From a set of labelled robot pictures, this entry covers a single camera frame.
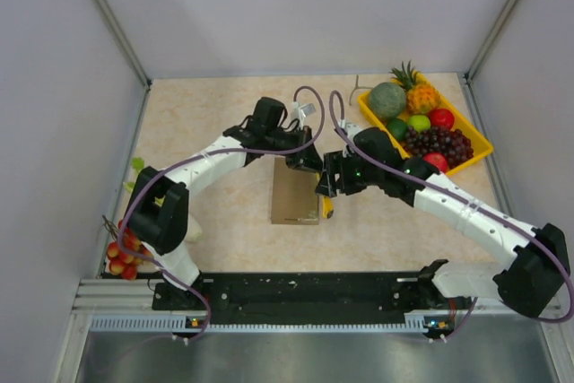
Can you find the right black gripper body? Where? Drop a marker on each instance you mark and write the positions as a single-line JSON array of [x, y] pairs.
[[352, 159]]

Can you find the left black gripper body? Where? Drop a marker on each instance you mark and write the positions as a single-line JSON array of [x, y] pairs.
[[282, 141]]

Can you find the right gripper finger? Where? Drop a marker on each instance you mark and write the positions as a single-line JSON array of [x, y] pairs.
[[350, 181], [332, 167]]

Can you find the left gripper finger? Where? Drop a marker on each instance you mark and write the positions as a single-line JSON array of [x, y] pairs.
[[310, 150], [299, 163]]

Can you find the yellow utility knife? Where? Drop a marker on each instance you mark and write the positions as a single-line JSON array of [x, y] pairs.
[[326, 206]]

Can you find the brown cardboard express box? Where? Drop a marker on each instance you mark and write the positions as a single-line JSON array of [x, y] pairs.
[[293, 201]]

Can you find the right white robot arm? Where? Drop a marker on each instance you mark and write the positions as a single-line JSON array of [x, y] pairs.
[[531, 263]]

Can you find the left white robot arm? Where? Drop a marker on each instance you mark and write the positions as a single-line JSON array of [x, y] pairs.
[[158, 209]]

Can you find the dark green lime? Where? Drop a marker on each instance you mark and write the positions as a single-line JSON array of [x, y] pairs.
[[398, 128]]

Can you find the green melon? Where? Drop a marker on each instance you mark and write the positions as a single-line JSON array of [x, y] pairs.
[[387, 101]]

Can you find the light green lime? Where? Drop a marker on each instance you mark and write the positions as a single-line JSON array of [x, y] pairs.
[[419, 123]]

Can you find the red apple front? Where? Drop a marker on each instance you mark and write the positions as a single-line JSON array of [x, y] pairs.
[[438, 160]]

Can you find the red apple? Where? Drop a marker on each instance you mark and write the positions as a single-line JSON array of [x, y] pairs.
[[442, 118], [438, 160]]

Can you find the pineapple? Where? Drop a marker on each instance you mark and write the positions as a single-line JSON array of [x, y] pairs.
[[421, 97]]

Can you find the purple grape bunch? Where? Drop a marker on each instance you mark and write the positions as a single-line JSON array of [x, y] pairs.
[[453, 145]]

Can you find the green celery stalk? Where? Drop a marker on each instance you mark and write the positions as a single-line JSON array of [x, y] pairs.
[[137, 164]]

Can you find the yellow plastic tray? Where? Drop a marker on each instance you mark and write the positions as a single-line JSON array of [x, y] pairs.
[[480, 145]]

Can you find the red lychee bunch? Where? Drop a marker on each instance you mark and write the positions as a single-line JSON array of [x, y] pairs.
[[124, 263]]

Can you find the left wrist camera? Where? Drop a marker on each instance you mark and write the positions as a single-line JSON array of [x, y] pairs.
[[301, 111]]

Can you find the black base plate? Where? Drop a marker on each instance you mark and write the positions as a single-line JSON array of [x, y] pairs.
[[307, 298]]

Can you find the white slotted cable duct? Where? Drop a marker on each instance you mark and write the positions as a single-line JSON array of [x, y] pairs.
[[183, 325]]

